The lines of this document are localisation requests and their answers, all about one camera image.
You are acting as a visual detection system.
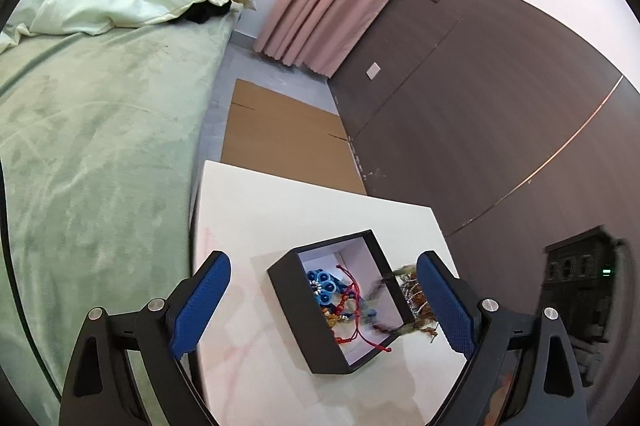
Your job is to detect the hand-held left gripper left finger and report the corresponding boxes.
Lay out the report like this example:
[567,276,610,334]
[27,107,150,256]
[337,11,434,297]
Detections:
[59,251,232,426]

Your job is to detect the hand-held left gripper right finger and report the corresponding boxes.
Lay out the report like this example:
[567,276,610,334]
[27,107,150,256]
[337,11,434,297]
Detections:
[416,251,588,426]

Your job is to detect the black jewelry box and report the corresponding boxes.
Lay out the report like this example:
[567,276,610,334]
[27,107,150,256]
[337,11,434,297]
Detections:
[266,229,416,375]

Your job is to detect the amber bead charm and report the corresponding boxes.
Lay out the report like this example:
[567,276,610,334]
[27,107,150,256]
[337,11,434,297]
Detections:
[324,301,347,333]

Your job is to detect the blue beaded ornament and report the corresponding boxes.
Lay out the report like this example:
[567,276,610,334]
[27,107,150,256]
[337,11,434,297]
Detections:
[305,268,352,307]

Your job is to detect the green bed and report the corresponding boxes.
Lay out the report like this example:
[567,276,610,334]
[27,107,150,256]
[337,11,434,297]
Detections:
[0,13,236,417]

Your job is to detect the brown cardboard sheet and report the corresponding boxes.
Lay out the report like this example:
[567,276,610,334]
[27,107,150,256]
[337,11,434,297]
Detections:
[221,78,368,197]

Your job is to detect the black cloth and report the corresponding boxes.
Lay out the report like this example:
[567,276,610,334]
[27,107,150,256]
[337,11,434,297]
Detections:
[187,0,234,25]

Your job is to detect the silver bead chain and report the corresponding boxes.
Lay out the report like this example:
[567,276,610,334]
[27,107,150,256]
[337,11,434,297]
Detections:
[400,280,432,313]

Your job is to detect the silver and brown bracelets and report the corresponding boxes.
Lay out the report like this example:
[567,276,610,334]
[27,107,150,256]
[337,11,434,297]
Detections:
[369,263,442,343]

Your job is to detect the red cord bracelet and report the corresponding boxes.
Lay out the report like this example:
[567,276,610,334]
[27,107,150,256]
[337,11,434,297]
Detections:
[330,263,394,354]

